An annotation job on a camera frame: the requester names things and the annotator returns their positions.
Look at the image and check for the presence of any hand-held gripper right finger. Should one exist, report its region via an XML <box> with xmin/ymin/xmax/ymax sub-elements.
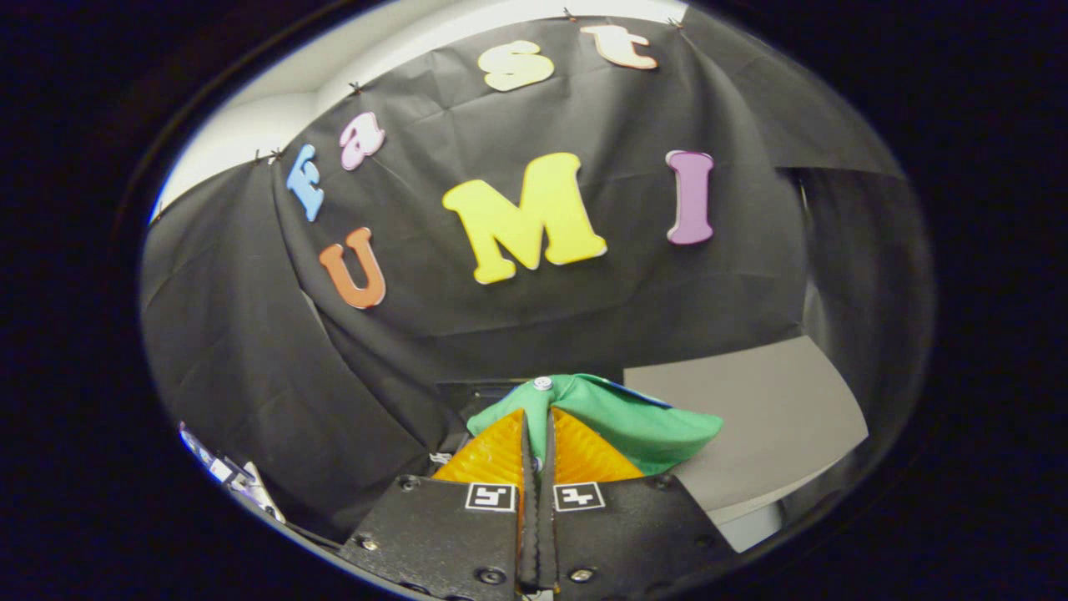
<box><xmin>538</xmin><ymin>407</ymin><xmax>739</xmax><ymax>598</ymax></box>

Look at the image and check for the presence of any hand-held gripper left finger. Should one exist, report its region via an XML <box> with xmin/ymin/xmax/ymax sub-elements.
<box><xmin>338</xmin><ymin>407</ymin><xmax>539</xmax><ymax>598</ymax></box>

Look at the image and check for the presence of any green shirt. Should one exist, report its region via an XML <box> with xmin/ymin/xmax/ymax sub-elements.
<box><xmin>466</xmin><ymin>373</ymin><xmax>724</xmax><ymax>477</ymax></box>

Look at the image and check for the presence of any dark washing machine lid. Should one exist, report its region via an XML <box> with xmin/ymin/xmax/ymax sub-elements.
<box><xmin>436</xmin><ymin>380</ymin><xmax>535</xmax><ymax>456</ymax></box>

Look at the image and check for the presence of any beige cabinet with dark top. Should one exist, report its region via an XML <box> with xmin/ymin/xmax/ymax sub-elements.
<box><xmin>623</xmin><ymin>336</ymin><xmax>870</xmax><ymax>552</ymax></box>

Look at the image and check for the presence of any pale small clutter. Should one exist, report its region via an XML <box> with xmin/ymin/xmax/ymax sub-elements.
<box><xmin>179</xmin><ymin>422</ymin><xmax>285</xmax><ymax>523</ymax></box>

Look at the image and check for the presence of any black backdrop cloth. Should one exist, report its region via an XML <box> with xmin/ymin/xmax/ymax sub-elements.
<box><xmin>140</xmin><ymin>13</ymin><xmax>935</xmax><ymax>543</ymax></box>

